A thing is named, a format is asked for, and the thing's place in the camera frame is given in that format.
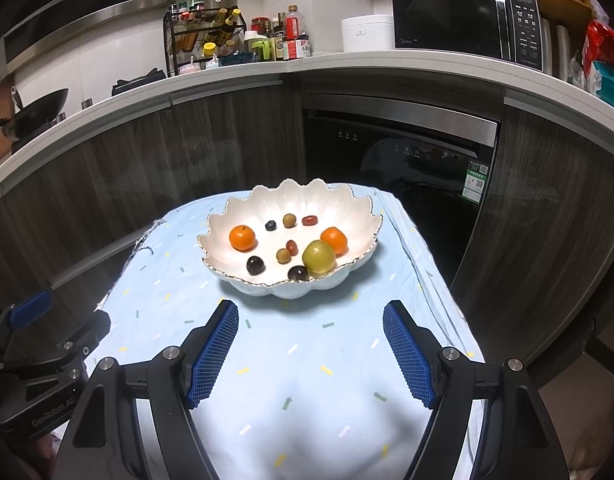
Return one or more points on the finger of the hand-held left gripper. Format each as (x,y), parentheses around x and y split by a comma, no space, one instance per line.
(32,307)
(89,332)

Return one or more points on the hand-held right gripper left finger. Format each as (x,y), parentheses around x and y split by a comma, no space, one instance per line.
(214,355)

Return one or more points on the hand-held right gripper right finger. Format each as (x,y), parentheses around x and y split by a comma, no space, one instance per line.
(409,355)

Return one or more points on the dark purple plum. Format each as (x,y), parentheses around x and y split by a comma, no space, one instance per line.
(255,265)
(298,273)

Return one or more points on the small orange mandarin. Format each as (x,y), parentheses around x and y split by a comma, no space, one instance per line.
(243,238)

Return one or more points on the small tan jujube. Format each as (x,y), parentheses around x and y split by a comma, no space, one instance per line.
(283,256)

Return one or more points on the red jujube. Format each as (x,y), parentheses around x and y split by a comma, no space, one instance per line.
(310,220)
(292,246)

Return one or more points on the large orange mandarin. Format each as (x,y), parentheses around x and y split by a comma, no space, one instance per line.
(336,239)

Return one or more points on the blueberry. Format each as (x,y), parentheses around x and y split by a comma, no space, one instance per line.
(271,225)

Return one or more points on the olive green jujube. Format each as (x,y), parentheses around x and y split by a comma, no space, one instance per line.
(288,220)

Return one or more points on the white scalloped bowl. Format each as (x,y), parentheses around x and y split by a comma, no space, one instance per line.
(342,210)

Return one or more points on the light blue patterned tablecloth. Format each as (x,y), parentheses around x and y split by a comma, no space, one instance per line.
(287,360)

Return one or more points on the black built-in dishwasher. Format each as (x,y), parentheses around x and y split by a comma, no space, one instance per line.
(427,195)

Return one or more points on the black wok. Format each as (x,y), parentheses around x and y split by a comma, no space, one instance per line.
(37,110)

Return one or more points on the dark wood kitchen cabinet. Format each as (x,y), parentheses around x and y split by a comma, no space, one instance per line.
(227,130)

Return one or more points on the black gas stove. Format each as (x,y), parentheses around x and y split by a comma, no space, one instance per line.
(137,81)

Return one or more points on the white kitchen countertop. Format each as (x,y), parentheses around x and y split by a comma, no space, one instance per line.
(387,62)

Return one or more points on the dark teal dish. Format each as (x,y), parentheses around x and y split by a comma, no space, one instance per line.
(237,58)

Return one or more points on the green and white jar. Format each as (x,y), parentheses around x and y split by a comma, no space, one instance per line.
(259,47)

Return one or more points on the steel and black range hood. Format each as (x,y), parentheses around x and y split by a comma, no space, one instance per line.
(87,0)

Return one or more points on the white rice cooker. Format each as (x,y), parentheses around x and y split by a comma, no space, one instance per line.
(367,34)

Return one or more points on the teal package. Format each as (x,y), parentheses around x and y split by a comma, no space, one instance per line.
(612,85)

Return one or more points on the cluster of condiment bottles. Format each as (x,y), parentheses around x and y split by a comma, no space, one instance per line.
(293,25)

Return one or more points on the black microwave oven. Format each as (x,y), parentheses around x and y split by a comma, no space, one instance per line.
(447,15)

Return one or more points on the red plastic bag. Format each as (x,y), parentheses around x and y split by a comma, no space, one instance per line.
(604,42)

